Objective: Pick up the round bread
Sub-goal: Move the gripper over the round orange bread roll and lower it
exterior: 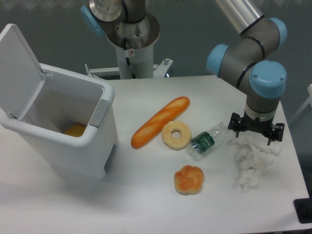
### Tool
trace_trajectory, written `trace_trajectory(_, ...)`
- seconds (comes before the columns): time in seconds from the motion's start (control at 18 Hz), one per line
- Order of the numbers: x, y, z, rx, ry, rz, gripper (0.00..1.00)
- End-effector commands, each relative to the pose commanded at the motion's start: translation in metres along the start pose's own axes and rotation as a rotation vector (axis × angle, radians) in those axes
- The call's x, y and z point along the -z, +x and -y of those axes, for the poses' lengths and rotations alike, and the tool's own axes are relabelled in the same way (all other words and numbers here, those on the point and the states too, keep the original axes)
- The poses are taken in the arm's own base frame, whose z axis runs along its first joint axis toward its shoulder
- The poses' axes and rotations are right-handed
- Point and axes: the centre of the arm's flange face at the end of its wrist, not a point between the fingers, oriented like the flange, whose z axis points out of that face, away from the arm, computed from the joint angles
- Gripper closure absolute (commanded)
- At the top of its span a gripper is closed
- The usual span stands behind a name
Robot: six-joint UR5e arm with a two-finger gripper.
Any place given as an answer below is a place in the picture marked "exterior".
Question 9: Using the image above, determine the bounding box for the black device at table edge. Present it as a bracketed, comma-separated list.
[293, 198, 312, 224]

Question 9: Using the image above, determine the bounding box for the white bin lid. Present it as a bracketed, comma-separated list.
[0, 23, 45, 120]

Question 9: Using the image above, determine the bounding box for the white trash bin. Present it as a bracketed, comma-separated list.
[0, 64, 118, 179]

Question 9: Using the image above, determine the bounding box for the crumpled white tissue paper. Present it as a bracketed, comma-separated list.
[228, 135, 282, 192]

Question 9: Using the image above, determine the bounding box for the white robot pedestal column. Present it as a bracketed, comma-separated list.
[106, 13, 160, 70]

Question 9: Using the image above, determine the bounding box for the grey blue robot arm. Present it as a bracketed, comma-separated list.
[80, 0, 287, 142]

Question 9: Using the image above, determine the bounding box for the white furniture piece right edge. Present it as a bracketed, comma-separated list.
[289, 84, 312, 128]

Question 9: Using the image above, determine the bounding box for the orange object inside bin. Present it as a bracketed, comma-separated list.
[64, 123, 86, 137]

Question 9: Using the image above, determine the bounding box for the crushed plastic bottle green label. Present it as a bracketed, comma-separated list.
[187, 121, 228, 161]

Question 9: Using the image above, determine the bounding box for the white metal base frame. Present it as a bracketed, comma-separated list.
[84, 58, 174, 80]

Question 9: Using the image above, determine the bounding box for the long orange baguette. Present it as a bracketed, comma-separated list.
[131, 96, 190, 149]

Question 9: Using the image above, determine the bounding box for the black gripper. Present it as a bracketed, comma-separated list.
[228, 112, 285, 146]

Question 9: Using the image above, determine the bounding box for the pale ring doughnut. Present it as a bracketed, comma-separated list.
[161, 120, 191, 150]

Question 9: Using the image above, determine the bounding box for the black cable on pedestal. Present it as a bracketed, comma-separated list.
[123, 38, 137, 79]

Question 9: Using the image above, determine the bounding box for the round knotted bread roll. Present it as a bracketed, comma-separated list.
[174, 165, 204, 195]

